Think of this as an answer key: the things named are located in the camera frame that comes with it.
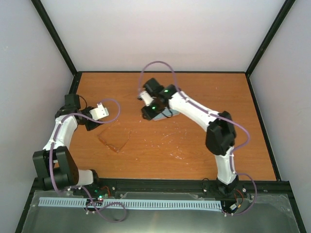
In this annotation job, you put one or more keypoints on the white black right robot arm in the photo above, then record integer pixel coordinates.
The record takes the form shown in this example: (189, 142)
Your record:
(219, 128)

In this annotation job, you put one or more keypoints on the black enclosure frame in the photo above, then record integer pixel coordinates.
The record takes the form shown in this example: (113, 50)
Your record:
(287, 5)

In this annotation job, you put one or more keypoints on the clear acrylic front plate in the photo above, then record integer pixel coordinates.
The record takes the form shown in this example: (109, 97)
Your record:
(268, 214)

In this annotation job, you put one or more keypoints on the orange transparent sunglasses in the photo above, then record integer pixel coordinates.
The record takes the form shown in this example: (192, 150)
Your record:
(115, 136)

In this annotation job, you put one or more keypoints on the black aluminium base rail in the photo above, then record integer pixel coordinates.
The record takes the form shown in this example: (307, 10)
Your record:
(202, 188)

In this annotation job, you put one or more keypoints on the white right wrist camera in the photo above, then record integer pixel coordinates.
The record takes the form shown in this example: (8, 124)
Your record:
(146, 98)

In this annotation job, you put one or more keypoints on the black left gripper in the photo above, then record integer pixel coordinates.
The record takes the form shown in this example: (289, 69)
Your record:
(90, 127)

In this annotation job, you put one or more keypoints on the light blue cleaning cloth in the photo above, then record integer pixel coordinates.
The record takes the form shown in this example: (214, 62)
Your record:
(161, 117)

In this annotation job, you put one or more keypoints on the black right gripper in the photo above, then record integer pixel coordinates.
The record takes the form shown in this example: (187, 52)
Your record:
(148, 115)

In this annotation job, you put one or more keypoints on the white pink glasses case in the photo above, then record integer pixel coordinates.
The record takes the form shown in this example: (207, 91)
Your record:
(170, 112)

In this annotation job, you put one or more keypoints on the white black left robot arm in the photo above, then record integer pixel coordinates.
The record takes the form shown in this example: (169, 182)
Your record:
(54, 164)

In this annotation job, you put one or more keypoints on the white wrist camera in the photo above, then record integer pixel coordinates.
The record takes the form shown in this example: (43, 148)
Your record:
(99, 112)
(146, 98)

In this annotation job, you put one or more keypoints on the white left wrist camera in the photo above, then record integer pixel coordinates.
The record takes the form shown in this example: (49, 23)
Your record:
(99, 112)

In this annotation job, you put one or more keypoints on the light blue slotted cable duct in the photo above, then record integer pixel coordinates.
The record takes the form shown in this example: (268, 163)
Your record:
(208, 205)

